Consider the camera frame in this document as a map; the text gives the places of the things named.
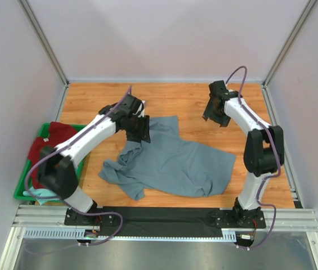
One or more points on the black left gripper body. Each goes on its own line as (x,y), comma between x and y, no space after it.
(137,121)

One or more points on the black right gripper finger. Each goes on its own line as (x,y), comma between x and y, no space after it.
(221,118)
(209,112)

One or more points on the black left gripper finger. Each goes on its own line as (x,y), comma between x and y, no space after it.
(136,135)
(145,129)

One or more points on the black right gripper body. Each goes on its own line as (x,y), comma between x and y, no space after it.
(218,112)

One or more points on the blue grey t shirt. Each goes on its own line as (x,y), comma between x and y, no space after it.
(169,164)

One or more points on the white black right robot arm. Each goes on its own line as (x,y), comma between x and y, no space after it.
(264,147)

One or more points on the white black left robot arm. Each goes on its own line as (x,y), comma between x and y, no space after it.
(57,166)

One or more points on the red t shirt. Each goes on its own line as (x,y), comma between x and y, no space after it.
(57,133)

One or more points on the black base mat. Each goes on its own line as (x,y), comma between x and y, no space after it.
(183,222)

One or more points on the mint green t shirt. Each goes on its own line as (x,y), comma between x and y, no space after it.
(41,195)

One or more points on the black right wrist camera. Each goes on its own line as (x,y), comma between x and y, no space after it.
(218,88)

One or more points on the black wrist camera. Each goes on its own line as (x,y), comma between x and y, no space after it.
(218,88)
(132,106)

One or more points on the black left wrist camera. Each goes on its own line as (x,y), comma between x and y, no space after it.
(132,106)

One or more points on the aluminium back rail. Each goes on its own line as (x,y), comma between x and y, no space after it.
(132,81)

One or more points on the aluminium frame post right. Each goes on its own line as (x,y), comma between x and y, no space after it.
(293,35)

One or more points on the aluminium frame post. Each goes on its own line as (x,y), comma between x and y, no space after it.
(32,18)
(293,35)

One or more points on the aluminium frame rail front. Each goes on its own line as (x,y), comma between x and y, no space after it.
(287,220)

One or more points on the white slotted cable duct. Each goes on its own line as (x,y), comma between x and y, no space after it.
(83,234)

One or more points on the aluminium frame post left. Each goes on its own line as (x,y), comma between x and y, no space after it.
(32,18)

